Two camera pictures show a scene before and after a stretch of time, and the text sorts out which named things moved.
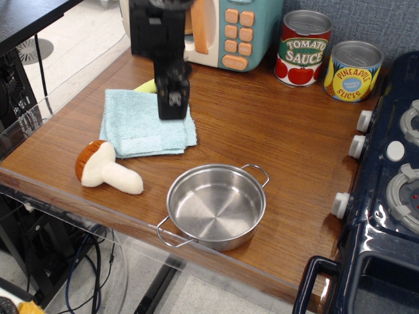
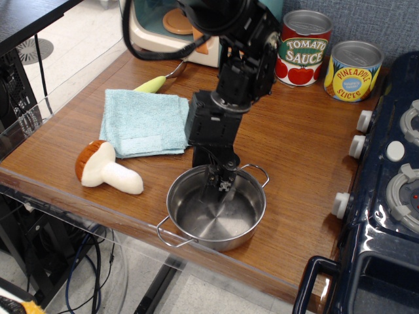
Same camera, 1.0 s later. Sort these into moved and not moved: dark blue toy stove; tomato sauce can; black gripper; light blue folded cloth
Moved: black gripper
Not moved: light blue folded cloth; dark blue toy stove; tomato sauce can
